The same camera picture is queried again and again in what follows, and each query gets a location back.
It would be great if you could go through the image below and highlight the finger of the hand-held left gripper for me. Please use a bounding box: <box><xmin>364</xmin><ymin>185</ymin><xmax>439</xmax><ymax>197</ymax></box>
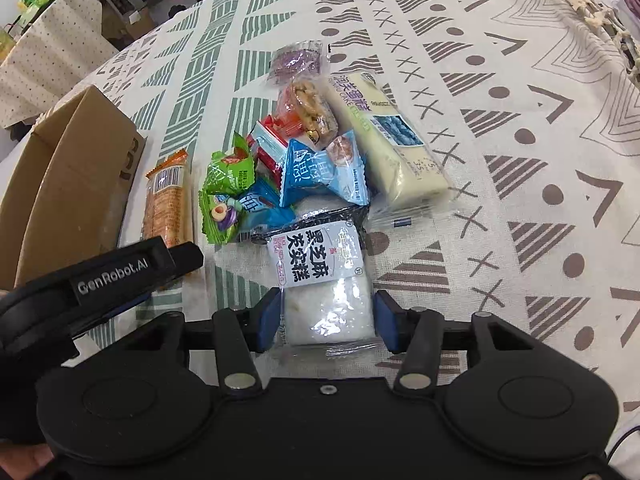
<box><xmin>167</xmin><ymin>241</ymin><xmax>205</xmax><ymax>287</ymax></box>

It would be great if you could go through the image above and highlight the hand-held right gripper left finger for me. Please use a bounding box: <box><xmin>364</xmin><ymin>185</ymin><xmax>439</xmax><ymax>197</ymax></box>
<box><xmin>132</xmin><ymin>287</ymin><xmax>282</xmax><ymax>394</ymax></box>

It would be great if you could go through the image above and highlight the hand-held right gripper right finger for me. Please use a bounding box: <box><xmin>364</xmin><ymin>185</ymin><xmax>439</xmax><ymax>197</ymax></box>
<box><xmin>374</xmin><ymin>289</ymin><xmax>547</xmax><ymax>391</ymax></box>

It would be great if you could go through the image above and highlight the white sesame cake packet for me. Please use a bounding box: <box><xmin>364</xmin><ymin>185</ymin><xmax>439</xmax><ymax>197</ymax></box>
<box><xmin>251</xmin><ymin>204</ymin><xmax>382</xmax><ymax>350</ymax></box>

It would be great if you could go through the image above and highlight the cardboard box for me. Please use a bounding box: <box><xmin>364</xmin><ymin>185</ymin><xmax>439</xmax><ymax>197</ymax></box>
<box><xmin>0</xmin><ymin>85</ymin><xmax>148</xmax><ymax>291</ymax></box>

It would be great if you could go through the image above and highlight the clear nut bar packet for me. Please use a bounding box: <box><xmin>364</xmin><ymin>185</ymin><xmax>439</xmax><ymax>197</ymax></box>
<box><xmin>276</xmin><ymin>77</ymin><xmax>339</xmax><ymax>150</ymax></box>

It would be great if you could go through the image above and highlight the person's left hand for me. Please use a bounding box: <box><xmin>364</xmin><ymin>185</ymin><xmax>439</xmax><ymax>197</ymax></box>
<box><xmin>0</xmin><ymin>442</ymin><xmax>54</xmax><ymax>480</ymax></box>

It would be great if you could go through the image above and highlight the orange snack bar packet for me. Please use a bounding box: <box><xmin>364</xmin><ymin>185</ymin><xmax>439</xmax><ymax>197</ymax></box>
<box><xmin>143</xmin><ymin>149</ymin><xmax>195</xmax><ymax>252</ymax></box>

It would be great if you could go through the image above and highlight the green snack packet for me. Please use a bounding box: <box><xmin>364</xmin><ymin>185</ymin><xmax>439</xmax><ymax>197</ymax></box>
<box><xmin>199</xmin><ymin>131</ymin><xmax>257</xmax><ymax>246</ymax></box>

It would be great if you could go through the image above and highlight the small blue snack packet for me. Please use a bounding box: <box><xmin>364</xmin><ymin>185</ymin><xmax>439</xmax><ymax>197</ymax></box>
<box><xmin>239</xmin><ymin>179</ymin><xmax>297</xmax><ymax>242</ymax></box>

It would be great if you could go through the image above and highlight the red and white snack packet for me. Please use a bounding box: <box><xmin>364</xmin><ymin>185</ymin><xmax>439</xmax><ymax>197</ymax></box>
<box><xmin>249</xmin><ymin>114</ymin><xmax>292</xmax><ymax>182</ymax></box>

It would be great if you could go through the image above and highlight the blue cookie snack packet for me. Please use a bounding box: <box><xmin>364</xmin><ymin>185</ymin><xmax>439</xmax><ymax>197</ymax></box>
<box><xmin>278</xmin><ymin>129</ymin><xmax>372</xmax><ymax>209</ymax></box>

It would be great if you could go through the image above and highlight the long white cake packet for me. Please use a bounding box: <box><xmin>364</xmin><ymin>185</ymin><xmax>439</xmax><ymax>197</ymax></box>
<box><xmin>324</xmin><ymin>72</ymin><xmax>449</xmax><ymax>223</ymax></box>

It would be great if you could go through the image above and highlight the purple snack packet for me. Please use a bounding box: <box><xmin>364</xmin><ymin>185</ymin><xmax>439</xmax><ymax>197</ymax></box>
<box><xmin>269</xmin><ymin>44</ymin><xmax>322</xmax><ymax>87</ymax></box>

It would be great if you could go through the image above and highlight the printed blanket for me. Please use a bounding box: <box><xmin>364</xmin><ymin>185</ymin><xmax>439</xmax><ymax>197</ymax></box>
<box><xmin>65</xmin><ymin>0</ymin><xmax>640</xmax><ymax>461</ymax></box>

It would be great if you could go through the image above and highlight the table with dotted tablecloth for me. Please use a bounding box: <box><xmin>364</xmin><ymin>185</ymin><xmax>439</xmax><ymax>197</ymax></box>
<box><xmin>0</xmin><ymin>0</ymin><xmax>122</xmax><ymax>131</ymax></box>

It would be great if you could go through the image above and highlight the black cable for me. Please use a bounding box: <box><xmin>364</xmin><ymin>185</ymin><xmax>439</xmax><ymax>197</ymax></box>
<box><xmin>606</xmin><ymin>424</ymin><xmax>640</xmax><ymax>463</ymax></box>

